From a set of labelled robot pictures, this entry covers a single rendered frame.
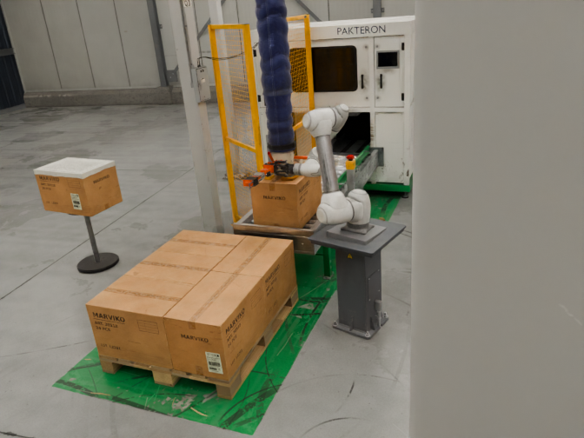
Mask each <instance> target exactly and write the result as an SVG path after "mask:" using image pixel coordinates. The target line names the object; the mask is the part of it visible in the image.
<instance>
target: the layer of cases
mask: <svg viewBox="0 0 584 438"><path fill-rule="evenodd" d="M295 286H296V274H295V254H294V244H293V240H287V239H277V238H268V237H259V236H240V235H231V234H222V233H212V232H202V231H193V230H183V231H181V232H180V233H179V234H177V235H176V236H174V237H173V238H172V239H170V240H169V241H168V242H166V243H165V244H164V245H163V246H162V247H161V248H159V249H158V250H156V251H155V252H154V253H152V254H151V255H149V256H148V257H147V258H145V259H144V260H143V261H141V262H140V263H138V264H137V265H136V266H135V267H134V268H133V269H131V270H130V271H129V272H127V273H126V274H125V275H123V276H122V277H120V278H119V279H118V280H116V281H115V282H113V283H112V284H111V285H110V286H108V287H107V288H106V289H105V290H104V291H102V292H101V293H100V294H98V295H97V296H95V297H94V298H93V299H91V300H90V301H89V302H87V303H86V304H85V305H86V309H87V312H88V315H89V319H90V324H91V327H92V331H93V335H94V337H95V341H96V346H97V350H98V354H99V355H106V356H110V357H115V358H119V359H124V360H128V361H133V362H140V363H144V364H149V365H153V366H157V367H162V368H169V369H174V370H178V371H182V372H187V373H191V374H195V375H203V376H207V377H212V378H216V379H220V380H224V381H229V380H230V378H231V377H232V375H233V374H234V373H235V372H236V370H237V369H238V367H239V366H240V365H241V363H242V361H243V360H244V358H245V357H246V356H247V354H248V353H249V351H250V350H251V349H252V348H253V346H254V345H255V343H256V342H257V340H258V339H259V337H260V336H261V335H262V333H263V331H264V330H265V328H267V326H268V325H269V323H270V322H271V321H272V319H273V318H274V316H275V314H276V313H277V312H278V310H279V309H280V307H281V306H282V305H283V304H284V302H285V301H286V299H287V298H288V297H289V295H290V293H291V292H292V291H293V289H294V288H295Z"/></svg>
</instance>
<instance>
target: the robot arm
mask: <svg viewBox="0 0 584 438"><path fill-rule="evenodd" d="M347 119H348V107H347V106H346V105H345V104H338V105H336V106H335V107H333V108H321V109H313V110H311V111H310V112H308V113H307V114H305V115H304V117H303V119H302V124H303V126H304V128H305V129H306V130H308V131H309V132H310V133H311V135H312V137H314V138H315V144H316V147H314V148H313V149H312V150H311V151H310V152H309V156H308V158H307V161H306V162H305V163H296V164H289V163H287V160H285V161H274V163H271V164H268V163H267V164H266V165H275V166H279V167H282V168H283V170H277V171H276V172H274V174H275V175H276V176H285V177H288V174H295V175H296V176H306V177H317V176H320V175H322V184H323V189H324V195H322V199H321V204H320V205H319V206H318V208H317V211H316V215H317V218H318V220H319V221H320V222H321V223H323V224H327V225H338V224H343V223H345V222H346V223H347V224H346V225H345V226H344V227H341V230H342V231H348V232H353V233H357V234H361V235H366V234H367V232H369V231H370V230H371V229H372V228H373V227H374V226H375V225H374V224H369V218H370V199H369V196H368V194H367V192H366V191H365V190H362V189H354V190H352V191H350V192H349V193H348V197H346V198H345V196H344V194H343V193H342V192H341V191H340V190H339V185H338V180H337V175H336V170H335V160H334V155H333V150H332V145H331V140H332V139H333V138H334V137H335V135H336V134H337V133H338V132H339V131H340V130H341V128H342V127H343V126H344V124H345V122H346V121H347ZM279 163H286V164H285V165H282V164H279ZM280 172H285V173H286V174H280Z"/></svg>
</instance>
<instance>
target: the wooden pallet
mask: <svg viewBox="0 0 584 438"><path fill-rule="evenodd" d="M297 301H298V291H297V284H296V286H295V288H294V289H293V291H292V292H291V293H290V295H289V297H288V298H287V299H286V301H285V302H284V304H283V305H282V306H281V307H280V309H279V310H278V312H277V313H276V314H275V316H274V318H273V319H272V321H271V322H270V323H269V325H268V326H267V328H265V330H264V331H263V333H262V335H261V336H260V337H259V339H258V340H257V342H256V343H255V345H254V346H253V348H252V349H251V350H250V351H249V353H248V354H247V356H246V357H245V358H244V360H243V361H242V363H241V365H240V366H239V367H238V369H237V370H236V372H235V373H234V374H233V375H232V377H231V378H230V380H229V381H224V380H220V379H216V378H212V377H207V376H203V375H195V374H191V373H187V372H182V371H178V370H174V369H169V368H162V367H157V366H153V365H149V364H144V363H140V362H133V361H128V360H124V359H119V358H115V357H110V356H106V355H98V356H99V359H100V363H101V365H102V369H103V372H107V373H111V374H115V373H116V372H117V371H118V370H119V369H120V368H121V367H122V366H123V365H126V366H131V367H135V368H142V369H147V370H151V371H152V373H153V376H154V381H155V383H158V384H162V385H166V386H170V387H174V386H175V385H176V383H177V382H178V381H179V380H180V379H181V377H184V378H189V379H192V380H197V381H201V382H208V383H213V384H215V385H216V391H217V396H218V397H221V398H225V399H229V400H232V399H233V398H234V396H235V395H236V393H237V391H238V390H239V388H240V387H241V386H242V384H243V382H244V381H245V379H246V378H247V376H248V375H249V373H250V371H251V370H252V368H253V367H254V366H255V365H256V363H257V361H258V360H259V358H260V357H261V355H262V353H263V352H264V350H265V349H266V347H268V345H269V343H270V342H271V340H272V339H273V337H274V336H275V334H276V332H277V331H278V329H279V328H280V327H281V326H282V324H283V322H284V321H285V319H286V318H287V316H288V315H289V313H290V311H291V310H292V308H293V307H294V306H295V304H296V303H297Z"/></svg>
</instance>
